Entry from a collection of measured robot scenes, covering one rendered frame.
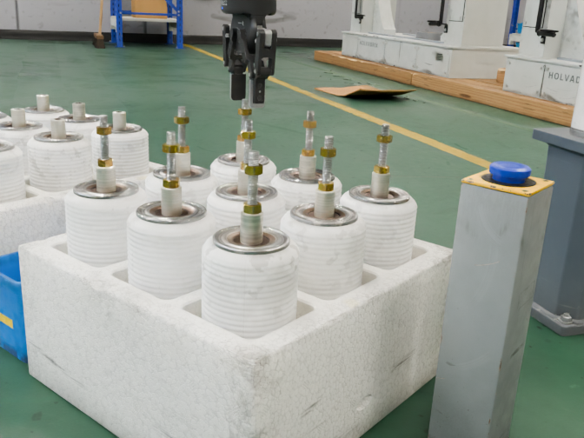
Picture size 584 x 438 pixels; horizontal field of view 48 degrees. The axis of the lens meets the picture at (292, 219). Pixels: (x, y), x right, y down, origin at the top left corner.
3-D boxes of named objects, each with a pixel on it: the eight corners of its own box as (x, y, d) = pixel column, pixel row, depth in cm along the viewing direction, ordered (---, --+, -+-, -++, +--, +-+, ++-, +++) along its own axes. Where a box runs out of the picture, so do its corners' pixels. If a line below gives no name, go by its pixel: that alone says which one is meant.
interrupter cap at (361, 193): (391, 188, 87) (392, 182, 86) (421, 205, 80) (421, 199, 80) (338, 190, 84) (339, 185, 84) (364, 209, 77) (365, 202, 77)
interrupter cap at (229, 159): (209, 159, 97) (209, 154, 97) (255, 155, 101) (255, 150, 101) (229, 170, 91) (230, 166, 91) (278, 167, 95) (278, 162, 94)
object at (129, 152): (128, 216, 126) (124, 122, 120) (161, 228, 120) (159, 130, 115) (84, 228, 119) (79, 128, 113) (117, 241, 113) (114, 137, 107)
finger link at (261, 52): (255, 28, 84) (250, 72, 87) (261, 32, 83) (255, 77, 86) (275, 28, 85) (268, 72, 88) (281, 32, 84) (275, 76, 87)
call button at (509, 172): (496, 177, 69) (500, 158, 69) (534, 185, 67) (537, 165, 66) (481, 183, 66) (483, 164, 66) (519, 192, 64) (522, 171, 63)
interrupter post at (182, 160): (170, 178, 86) (170, 153, 85) (174, 173, 88) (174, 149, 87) (189, 179, 86) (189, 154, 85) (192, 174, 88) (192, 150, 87)
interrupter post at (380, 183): (382, 195, 83) (385, 169, 82) (392, 200, 81) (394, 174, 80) (366, 195, 83) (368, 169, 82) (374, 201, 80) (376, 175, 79)
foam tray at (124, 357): (238, 287, 114) (241, 187, 108) (441, 371, 91) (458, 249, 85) (28, 374, 85) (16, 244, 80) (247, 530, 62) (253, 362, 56)
